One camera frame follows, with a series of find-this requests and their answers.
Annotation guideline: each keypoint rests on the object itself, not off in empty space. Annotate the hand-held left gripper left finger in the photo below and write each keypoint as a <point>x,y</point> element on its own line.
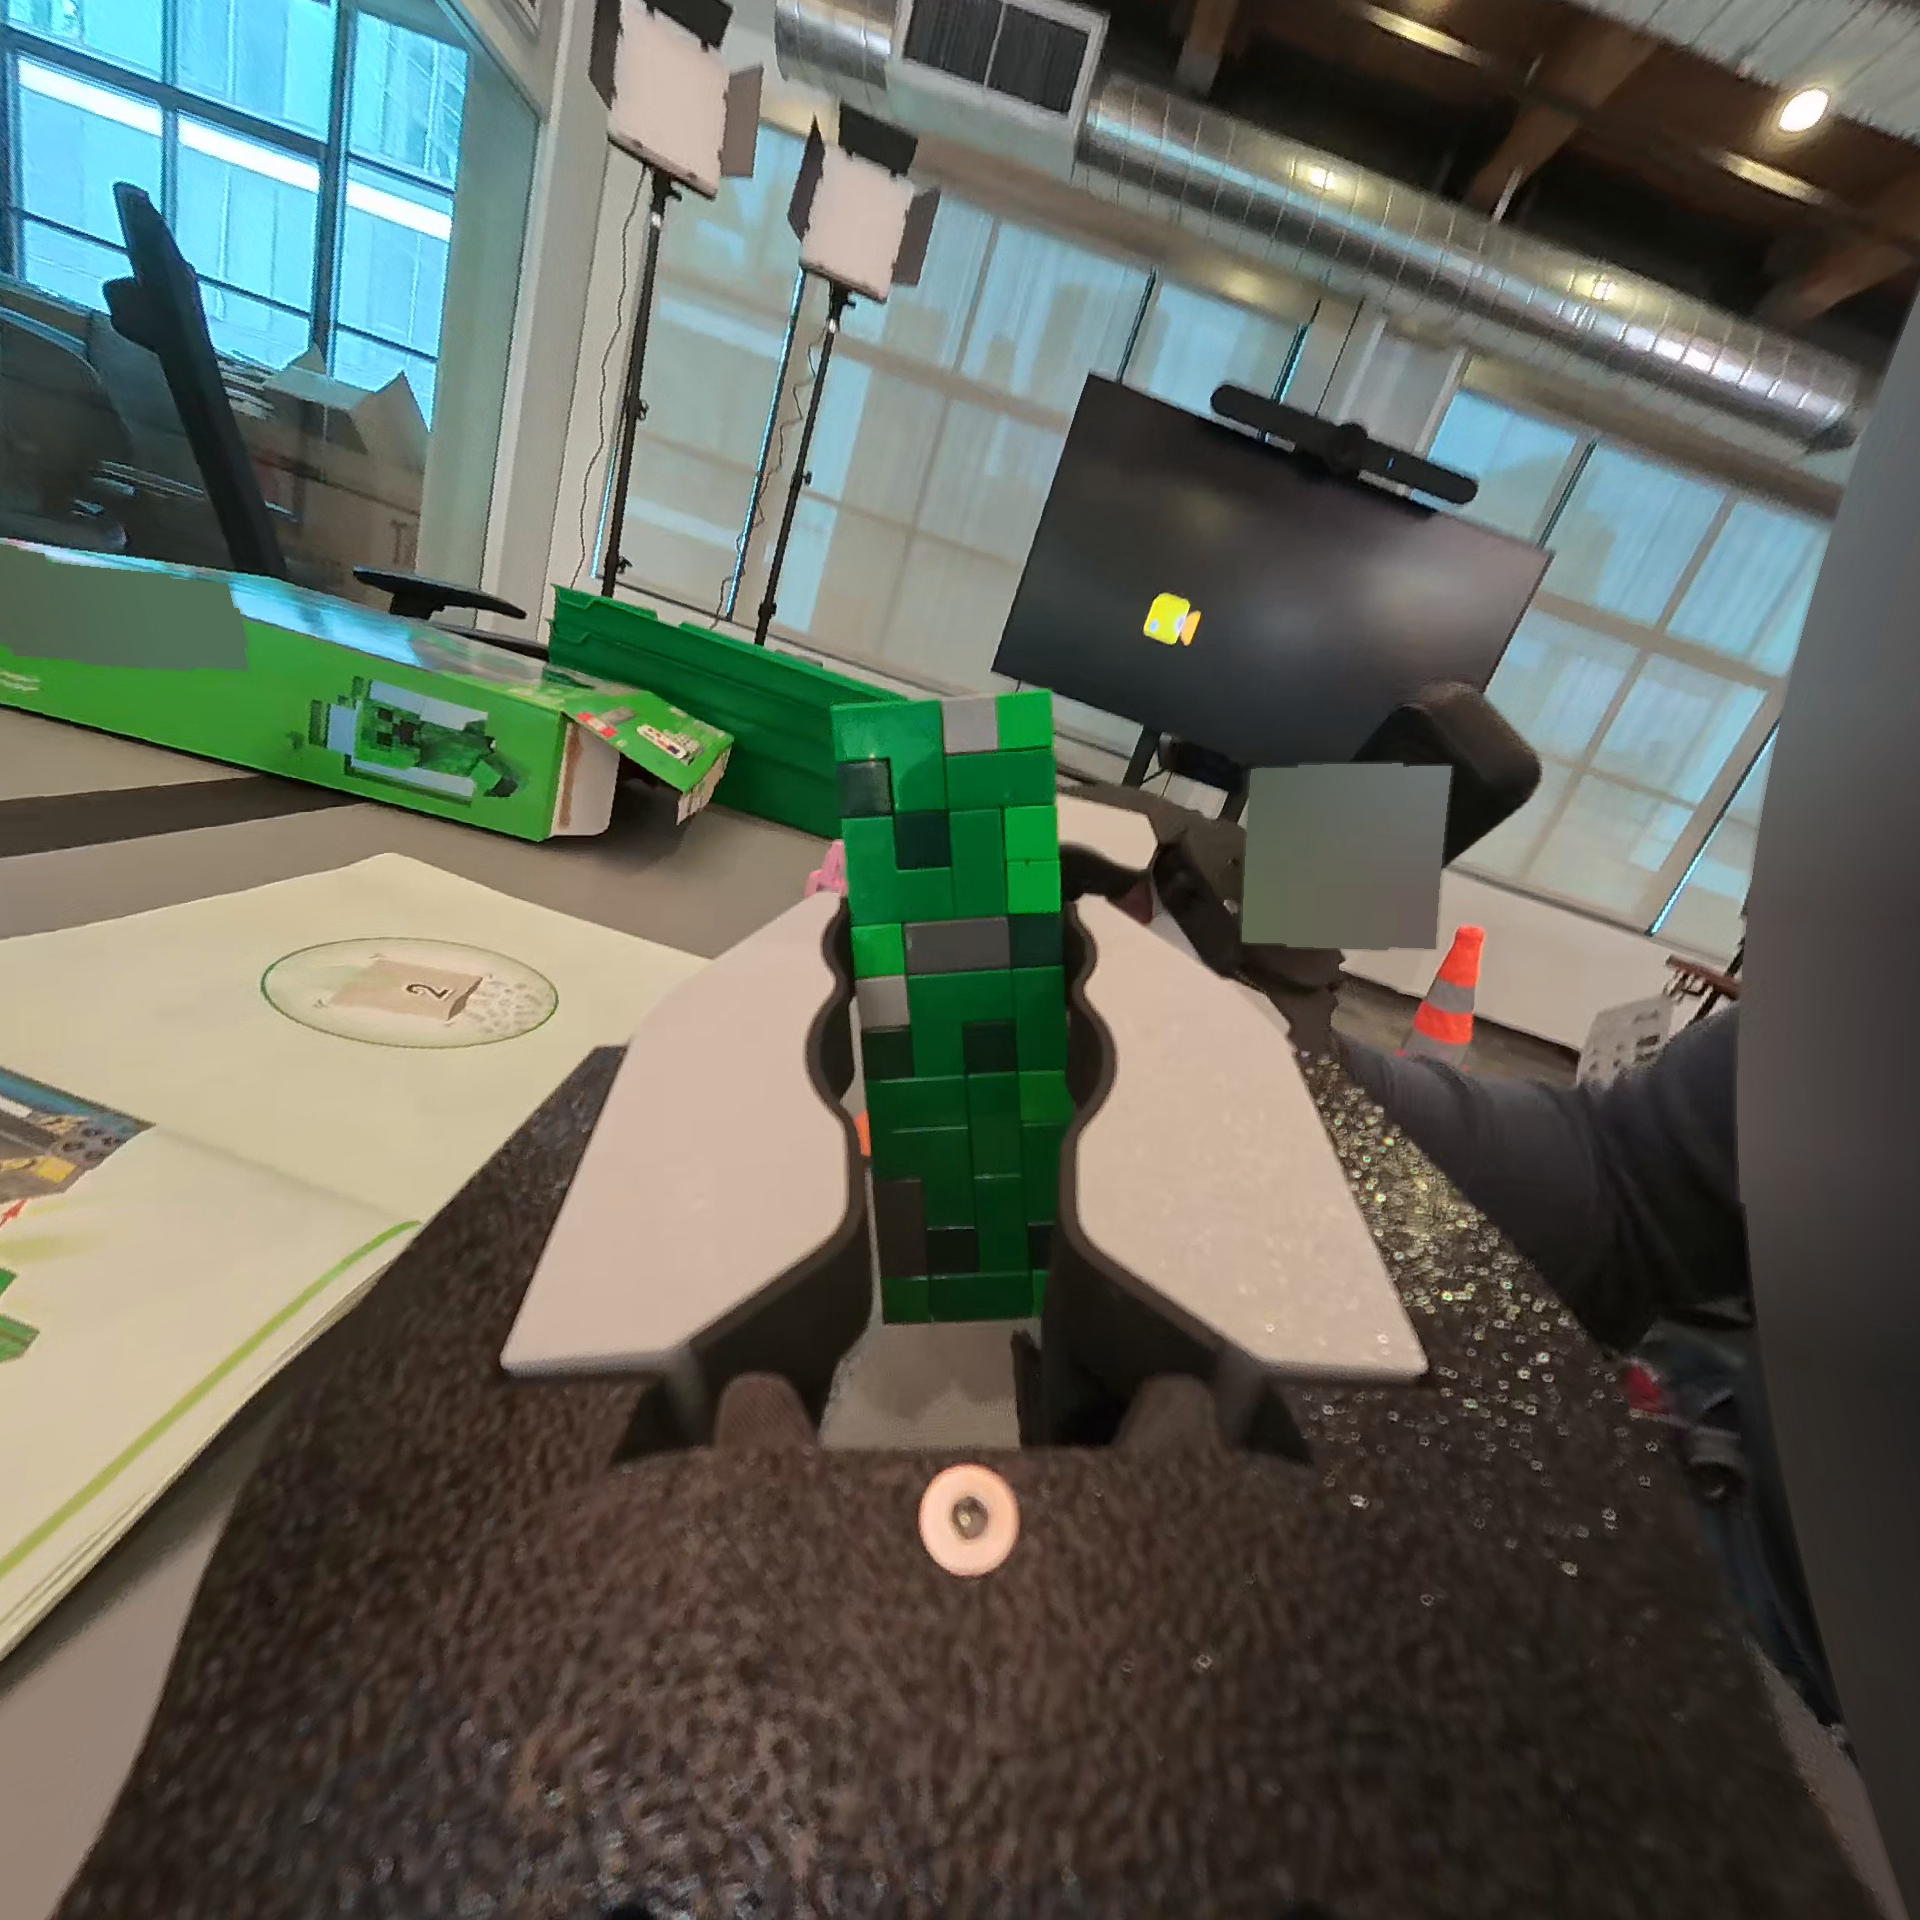
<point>689,1171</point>

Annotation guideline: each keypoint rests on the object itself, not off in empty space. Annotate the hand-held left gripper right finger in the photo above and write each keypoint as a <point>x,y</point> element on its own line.
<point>1229,1186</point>

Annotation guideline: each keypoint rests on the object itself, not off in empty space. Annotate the green brick block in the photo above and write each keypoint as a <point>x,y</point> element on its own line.
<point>959,1080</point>

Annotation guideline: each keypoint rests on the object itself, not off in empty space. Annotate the person's right forearm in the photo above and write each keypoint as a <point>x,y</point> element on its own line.
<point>1573,1171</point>

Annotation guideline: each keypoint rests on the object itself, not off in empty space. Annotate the grey desk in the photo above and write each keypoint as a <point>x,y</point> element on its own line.
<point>496,870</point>

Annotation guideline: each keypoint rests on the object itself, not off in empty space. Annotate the orange traffic cone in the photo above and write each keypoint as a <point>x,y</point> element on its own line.
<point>1450,1005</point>

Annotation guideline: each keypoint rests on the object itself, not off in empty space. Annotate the pink toy figure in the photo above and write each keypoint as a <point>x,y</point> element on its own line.
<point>828,874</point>

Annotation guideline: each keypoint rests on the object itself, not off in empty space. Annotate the white crate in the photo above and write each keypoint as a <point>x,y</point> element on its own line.
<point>1627,1039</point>

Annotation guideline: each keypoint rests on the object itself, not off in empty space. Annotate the green plastic tray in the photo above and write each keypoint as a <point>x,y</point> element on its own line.
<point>719,705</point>

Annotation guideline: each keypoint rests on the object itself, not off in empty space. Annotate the instruction booklet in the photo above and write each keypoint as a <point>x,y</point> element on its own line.
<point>226,1200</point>

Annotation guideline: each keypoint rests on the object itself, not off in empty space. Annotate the black office chair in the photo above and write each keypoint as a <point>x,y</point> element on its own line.
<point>180,375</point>
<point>1478,749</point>

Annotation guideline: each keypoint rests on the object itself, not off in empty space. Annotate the person's colourful shoe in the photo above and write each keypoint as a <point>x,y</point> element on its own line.
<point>1673,1426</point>

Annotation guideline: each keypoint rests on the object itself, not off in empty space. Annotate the green toy set box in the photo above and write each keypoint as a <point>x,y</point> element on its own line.
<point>450,705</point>

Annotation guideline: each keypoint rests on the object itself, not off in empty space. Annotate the dark grey curved surface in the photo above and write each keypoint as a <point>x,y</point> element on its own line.
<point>1843,1052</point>

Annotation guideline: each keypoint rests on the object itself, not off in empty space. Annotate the black television screen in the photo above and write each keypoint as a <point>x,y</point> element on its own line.
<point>1274,555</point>

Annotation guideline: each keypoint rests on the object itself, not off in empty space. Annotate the black webcam bar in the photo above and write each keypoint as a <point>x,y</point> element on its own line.
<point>1351,447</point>

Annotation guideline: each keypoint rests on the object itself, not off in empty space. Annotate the cardboard box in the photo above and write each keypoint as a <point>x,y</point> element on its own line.
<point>331,463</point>

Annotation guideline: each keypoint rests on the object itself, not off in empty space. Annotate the studio light panel on stand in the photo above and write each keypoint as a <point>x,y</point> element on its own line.
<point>861,212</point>
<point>670,76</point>

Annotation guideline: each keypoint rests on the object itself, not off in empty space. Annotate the white ceiling vent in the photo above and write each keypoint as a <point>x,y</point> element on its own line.
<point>998,46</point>

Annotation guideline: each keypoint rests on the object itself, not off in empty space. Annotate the round ceiling light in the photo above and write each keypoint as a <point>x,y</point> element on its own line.
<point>1802,107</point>

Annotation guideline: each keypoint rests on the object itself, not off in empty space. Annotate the silver ventilation duct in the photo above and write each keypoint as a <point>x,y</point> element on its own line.
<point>1426,227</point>

